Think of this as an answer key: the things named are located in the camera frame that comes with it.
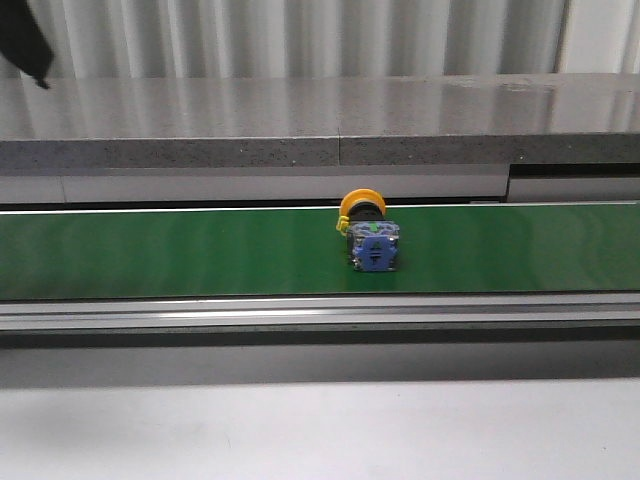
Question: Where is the black dark object top left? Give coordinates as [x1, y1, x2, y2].
[1, 0, 54, 90]

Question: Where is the green conveyor belt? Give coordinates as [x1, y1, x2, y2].
[1, 203, 639, 301]

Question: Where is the yellow blue push button switch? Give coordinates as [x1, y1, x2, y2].
[336, 188, 400, 273]

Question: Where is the white pleated curtain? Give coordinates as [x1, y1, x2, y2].
[30, 1, 639, 78]

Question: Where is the silver aluminium conveyor frame rail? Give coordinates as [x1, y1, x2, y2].
[1, 293, 639, 331]

